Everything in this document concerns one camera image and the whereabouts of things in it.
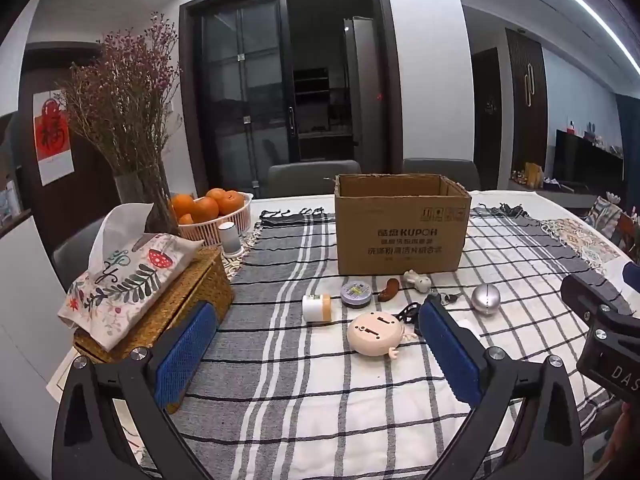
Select silver metal egg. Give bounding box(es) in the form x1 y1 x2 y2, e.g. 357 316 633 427
471 284 501 316

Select white ceramic figurine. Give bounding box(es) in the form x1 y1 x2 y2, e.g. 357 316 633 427
402 270 432 294

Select brown wooden piece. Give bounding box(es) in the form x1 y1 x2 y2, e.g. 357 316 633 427
378 278 400 302

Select round pink toy clock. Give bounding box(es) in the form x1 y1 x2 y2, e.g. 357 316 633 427
347 311 405 360

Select white bottle yellow cap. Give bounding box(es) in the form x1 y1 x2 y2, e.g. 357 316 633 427
302 294 332 323

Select round tin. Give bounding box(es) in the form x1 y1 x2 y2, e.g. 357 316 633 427
340 280 373 309

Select right hand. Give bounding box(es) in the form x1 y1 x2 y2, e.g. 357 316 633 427
599 402 639 466

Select patterned table mat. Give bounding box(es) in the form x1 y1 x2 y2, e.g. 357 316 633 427
541 218 632 274

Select black television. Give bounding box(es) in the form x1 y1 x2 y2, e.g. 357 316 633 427
552 130 624 195

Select floral fabric tissue cover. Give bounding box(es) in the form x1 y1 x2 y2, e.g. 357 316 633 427
58 203 203 351

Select wicker tissue box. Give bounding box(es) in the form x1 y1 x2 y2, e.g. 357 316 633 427
73 247 234 363

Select grey dining chair right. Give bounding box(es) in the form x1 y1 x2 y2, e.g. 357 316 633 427
402 158 480 191

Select grey dining chair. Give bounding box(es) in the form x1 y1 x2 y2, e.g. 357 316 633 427
402 158 480 191
267 160 361 197

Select black binder clip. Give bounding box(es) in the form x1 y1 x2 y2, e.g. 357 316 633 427
395 302 422 330

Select black white plaid cloth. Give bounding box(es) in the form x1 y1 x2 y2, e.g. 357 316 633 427
172 206 630 479

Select small white cylinder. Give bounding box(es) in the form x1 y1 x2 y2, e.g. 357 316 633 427
218 221 243 257

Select white fruit basket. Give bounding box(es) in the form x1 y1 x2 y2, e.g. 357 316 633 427
178 192 254 247

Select brown cardboard box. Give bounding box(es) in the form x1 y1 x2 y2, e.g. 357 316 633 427
334 174 471 276

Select orange fruit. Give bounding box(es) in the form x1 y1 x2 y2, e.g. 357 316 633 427
191 196 219 223
216 191 245 216
206 188 226 200
171 194 194 220

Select grey dining chair left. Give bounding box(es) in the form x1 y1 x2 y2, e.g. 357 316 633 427
267 160 361 197

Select dried purple flowers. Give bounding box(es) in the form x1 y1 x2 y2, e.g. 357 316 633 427
54 13 180 176

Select red fu wall calendar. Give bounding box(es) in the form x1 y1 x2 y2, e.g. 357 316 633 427
32 91 75 186

